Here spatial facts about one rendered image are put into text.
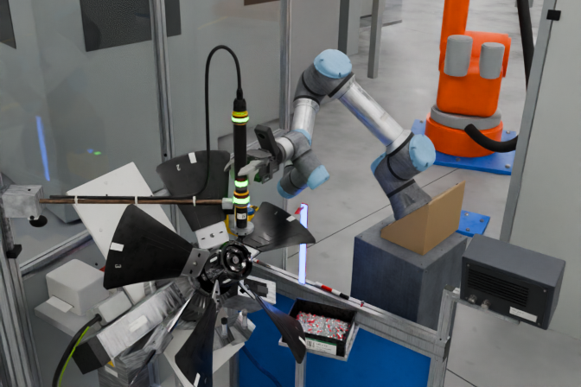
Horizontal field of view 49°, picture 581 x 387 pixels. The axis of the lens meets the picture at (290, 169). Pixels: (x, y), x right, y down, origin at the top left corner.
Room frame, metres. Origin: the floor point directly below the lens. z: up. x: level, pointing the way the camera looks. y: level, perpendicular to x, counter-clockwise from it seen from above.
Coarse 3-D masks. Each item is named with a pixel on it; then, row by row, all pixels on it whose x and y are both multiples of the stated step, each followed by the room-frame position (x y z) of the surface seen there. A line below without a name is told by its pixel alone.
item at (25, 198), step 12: (0, 192) 1.56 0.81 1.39; (12, 192) 1.57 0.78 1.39; (24, 192) 1.57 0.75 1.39; (36, 192) 1.57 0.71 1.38; (12, 204) 1.55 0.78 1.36; (24, 204) 1.55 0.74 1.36; (36, 204) 1.56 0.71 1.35; (12, 216) 1.55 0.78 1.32; (24, 216) 1.55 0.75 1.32; (36, 216) 1.55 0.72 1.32
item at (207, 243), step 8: (216, 224) 1.60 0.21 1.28; (224, 224) 1.59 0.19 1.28; (200, 232) 1.58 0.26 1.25; (208, 232) 1.58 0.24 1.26; (216, 232) 1.58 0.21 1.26; (224, 232) 1.58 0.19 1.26; (200, 240) 1.57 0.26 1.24; (208, 240) 1.57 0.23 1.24; (216, 240) 1.57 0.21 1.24; (224, 240) 1.56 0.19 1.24; (208, 248) 1.56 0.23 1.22
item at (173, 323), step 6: (192, 294) 1.47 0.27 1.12; (186, 306) 1.43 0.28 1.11; (180, 312) 1.40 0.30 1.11; (174, 318) 1.38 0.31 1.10; (180, 318) 1.39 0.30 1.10; (168, 324) 1.36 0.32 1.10; (174, 324) 1.36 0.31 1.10; (168, 330) 1.34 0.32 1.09; (150, 354) 1.27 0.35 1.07; (144, 360) 1.25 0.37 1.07; (138, 372) 1.22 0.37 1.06
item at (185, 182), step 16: (176, 160) 1.71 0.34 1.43; (224, 160) 1.73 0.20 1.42; (160, 176) 1.67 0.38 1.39; (176, 176) 1.68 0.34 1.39; (192, 176) 1.68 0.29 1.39; (224, 176) 1.69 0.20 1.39; (176, 192) 1.65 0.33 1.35; (192, 192) 1.65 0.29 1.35; (208, 192) 1.65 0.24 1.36; (224, 192) 1.66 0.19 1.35; (192, 208) 1.62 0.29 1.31; (208, 208) 1.62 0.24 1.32; (192, 224) 1.60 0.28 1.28; (208, 224) 1.59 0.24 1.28
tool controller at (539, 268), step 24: (480, 240) 1.58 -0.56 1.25; (480, 264) 1.50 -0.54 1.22; (504, 264) 1.48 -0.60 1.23; (528, 264) 1.47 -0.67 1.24; (552, 264) 1.46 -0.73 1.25; (480, 288) 1.51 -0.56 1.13; (504, 288) 1.47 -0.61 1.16; (528, 288) 1.43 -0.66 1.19; (552, 288) 1.39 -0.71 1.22; (504, 312) 1.49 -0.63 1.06; (528, 312) 1.44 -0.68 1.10; (552, 312) 1.45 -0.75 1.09
